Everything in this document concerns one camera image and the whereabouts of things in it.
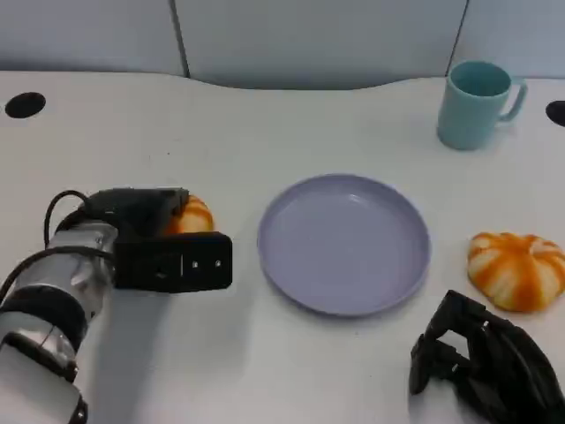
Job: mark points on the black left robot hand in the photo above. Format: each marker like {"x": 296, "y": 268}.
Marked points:
{"x": 137, "y": 209}

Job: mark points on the pale green mug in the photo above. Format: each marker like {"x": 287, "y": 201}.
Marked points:
{"x": 470, "y": 119}

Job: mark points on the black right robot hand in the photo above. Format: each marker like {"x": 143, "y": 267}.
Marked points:
{"x": 512, "y": 375}

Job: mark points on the black round table grommet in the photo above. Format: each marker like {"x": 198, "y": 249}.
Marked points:
{"x": 25, "y": 105}
{"x": 558, "y": 112}

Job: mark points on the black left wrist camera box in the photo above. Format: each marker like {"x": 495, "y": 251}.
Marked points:
{"x": 176, "y": 262}

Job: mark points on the orange white toy bread roll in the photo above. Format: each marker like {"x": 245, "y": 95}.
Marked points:
{"x": 516, "y": 274}
{"x": 194, "y": 218}

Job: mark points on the lilac plate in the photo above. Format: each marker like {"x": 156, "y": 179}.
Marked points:
{"x": 344, "y": 247}

